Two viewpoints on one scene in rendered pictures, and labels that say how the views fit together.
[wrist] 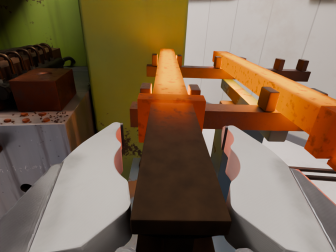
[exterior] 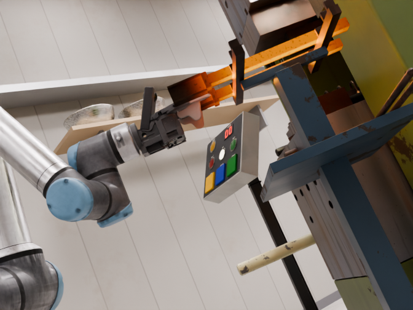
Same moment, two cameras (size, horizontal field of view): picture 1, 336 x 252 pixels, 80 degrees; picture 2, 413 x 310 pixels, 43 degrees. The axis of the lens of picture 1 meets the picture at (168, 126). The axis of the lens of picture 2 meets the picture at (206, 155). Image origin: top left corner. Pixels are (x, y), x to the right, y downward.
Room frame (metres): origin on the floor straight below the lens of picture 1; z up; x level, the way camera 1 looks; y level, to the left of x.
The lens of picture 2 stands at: (0.06, -1.26, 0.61)
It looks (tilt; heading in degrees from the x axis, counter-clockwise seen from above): 13 degrees up; 90
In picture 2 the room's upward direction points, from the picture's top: 24 degrees counter-clockwise
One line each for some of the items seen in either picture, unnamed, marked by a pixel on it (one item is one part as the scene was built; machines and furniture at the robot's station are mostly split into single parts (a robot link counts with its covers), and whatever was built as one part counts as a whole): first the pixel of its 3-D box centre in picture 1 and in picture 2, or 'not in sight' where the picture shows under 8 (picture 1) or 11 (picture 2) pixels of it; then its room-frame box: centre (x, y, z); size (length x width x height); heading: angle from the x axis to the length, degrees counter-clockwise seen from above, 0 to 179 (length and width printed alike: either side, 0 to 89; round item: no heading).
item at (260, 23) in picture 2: not in sight; (304, 18); (0.56, 0.48, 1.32); 0.42 x 0.20 x 0.10; 9
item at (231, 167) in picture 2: not in sight; (233, 165); (0.14, 0.83, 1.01); 0.07 x 0.05 x 0.07; 124
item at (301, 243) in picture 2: not in sight; (292, 247); (0.21, 0.77, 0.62); 0.44 x 0.05 x 0.05; 9
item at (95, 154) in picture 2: not in sight; (95, 156); (-0.20, -0.01, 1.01); 0.12 x 0.09 x 0.10; 2
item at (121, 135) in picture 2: not in sight; (126, 141); (-0.11, -0.01, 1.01); 0.10 x 0.05 x 0.09; 92
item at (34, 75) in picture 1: (47, 88); (327, 107); (0.44, 0.28, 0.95); 0.12 x 0.09 x 0.07; 9
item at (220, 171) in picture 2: not in sight; (221, 174); (0.08, 0.91, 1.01); 0.07 x 0.05 x 0.07; 124
